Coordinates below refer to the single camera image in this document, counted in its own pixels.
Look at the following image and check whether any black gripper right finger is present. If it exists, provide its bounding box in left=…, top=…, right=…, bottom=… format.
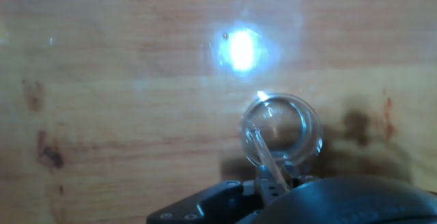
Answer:
left=281, top=161, right=320, bottom=188

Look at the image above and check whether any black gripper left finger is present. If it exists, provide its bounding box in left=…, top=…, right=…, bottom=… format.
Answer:
left=146, top=164, right=291, bottom=224

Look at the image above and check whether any clear glass stirring rod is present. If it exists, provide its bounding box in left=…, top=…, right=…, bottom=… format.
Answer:
left=251, top=128, right=291, bottom=193

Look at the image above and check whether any glass beaker with water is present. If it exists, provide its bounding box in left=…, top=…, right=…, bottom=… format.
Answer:
left=238, top=92, right=324, bottom=169

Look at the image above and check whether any glossy wooden board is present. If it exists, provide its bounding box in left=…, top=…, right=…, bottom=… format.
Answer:
left=0, top=0, right=437, bottom=224

